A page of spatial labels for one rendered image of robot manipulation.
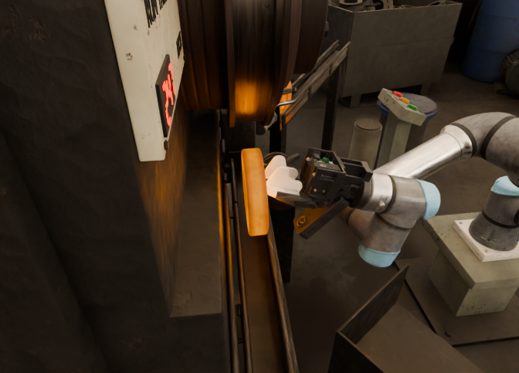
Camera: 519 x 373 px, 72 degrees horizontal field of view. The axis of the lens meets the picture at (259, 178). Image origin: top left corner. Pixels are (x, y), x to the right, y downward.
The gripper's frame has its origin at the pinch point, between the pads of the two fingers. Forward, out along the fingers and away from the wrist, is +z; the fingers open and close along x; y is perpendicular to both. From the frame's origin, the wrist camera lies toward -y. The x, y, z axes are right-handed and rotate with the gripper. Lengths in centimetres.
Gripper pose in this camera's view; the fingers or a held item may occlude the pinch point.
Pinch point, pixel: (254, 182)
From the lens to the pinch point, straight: 63.6
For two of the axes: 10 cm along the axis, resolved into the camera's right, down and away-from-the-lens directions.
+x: 1.1, 5.8, -8.1
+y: 2.6, -8.0, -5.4
